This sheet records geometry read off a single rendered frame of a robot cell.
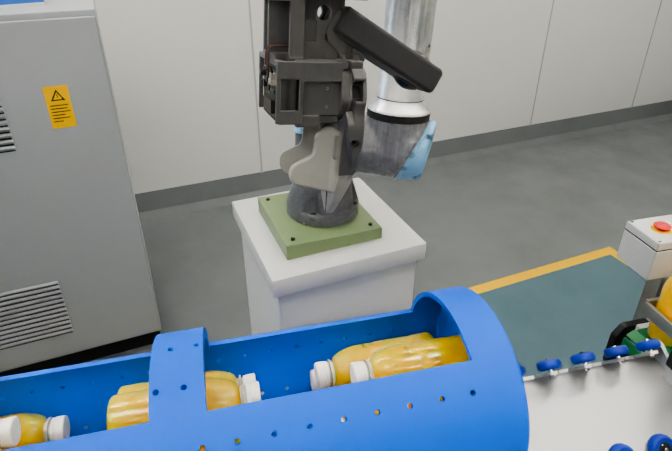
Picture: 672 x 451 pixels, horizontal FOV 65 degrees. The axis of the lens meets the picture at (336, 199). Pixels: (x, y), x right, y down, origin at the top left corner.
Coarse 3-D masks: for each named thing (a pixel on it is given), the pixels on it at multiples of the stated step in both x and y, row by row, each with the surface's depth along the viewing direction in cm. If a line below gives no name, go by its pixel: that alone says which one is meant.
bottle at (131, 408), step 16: (208, 384) 70; (224, 384) 71; (112, 400) 68; (128, 400) 68; (144, 400) 68; (208, 400) 69; (224, 400) 69; (240, 400) 71; (112, 416) 66; (128, 416) 66; (144, 416) 67
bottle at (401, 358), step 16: (448, 336) 80; (384, 352) 76; (400, 352) 75; (416, 352) 75; (432, 352) 76; (448, 352) 76; (464, 352) 76; (368, 368) 75; (384, 368) 74; (400, 368) 74; (416, 368) 74
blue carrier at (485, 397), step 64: (384, 320) 90; (448, 320) 89; (0, 384) 78; (64, 384) 81; (128, 384) 84; (192, 384) 64; (384, 384) 66; (448, 384) 67; (512, 384) 69; (64, 448) 59; (128, 448) 60; (192, 448) 60; (256, 448) 62; (320, 448) 63; (384, 448) 65; (448, 448) 66; (512, 448) 69
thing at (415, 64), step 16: (352, 16) 44; (336, 32) 45; (352, 32) 45; (368, 32) 45; (384, 32) 46; (368, 48) 46; (384, 48) 46; (400, 48) 47; (384, 64) 47; (400, 64) 47; (416, 64) 48; (432, 64) 48; (400, 80) 50; (416, 80) 48; (432, 80) 49
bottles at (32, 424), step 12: (312, 372) 87; (312, 384) 87; (24, 420) 77; (36, 420) 78; (48, 420) 78; (60, 420) 78; (24, 432) 76; (36, 432) 77; (48, 432) 78; (60, 432) 78; (24, 444) 75
